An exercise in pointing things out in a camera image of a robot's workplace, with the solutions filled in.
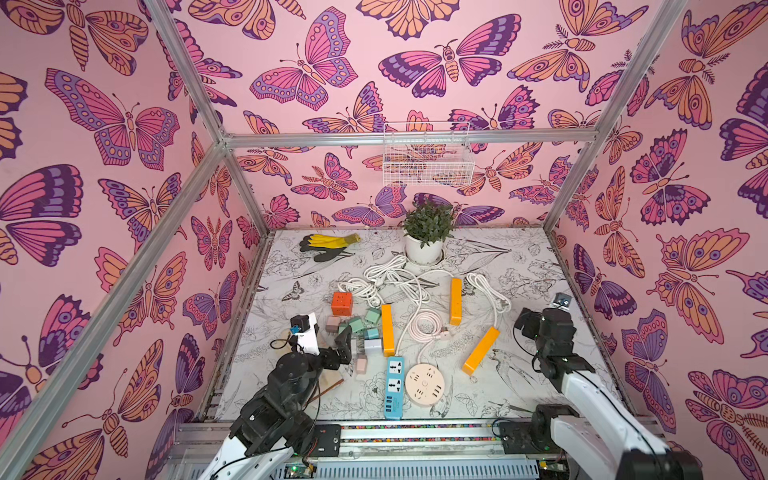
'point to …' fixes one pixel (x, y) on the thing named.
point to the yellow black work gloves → (332, 246)
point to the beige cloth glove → (329, 377)
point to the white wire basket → (427, 154)
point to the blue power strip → (394, 393)
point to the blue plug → (372, 333)
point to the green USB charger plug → (356, 325)
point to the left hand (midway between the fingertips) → (336, 325)
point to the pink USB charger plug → (361, 364)
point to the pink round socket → (425, 384)
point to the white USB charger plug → (372, 343)
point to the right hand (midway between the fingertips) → (536, 313)
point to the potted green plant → (425, 228)
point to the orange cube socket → (342, 303)
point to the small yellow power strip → (480, 351)
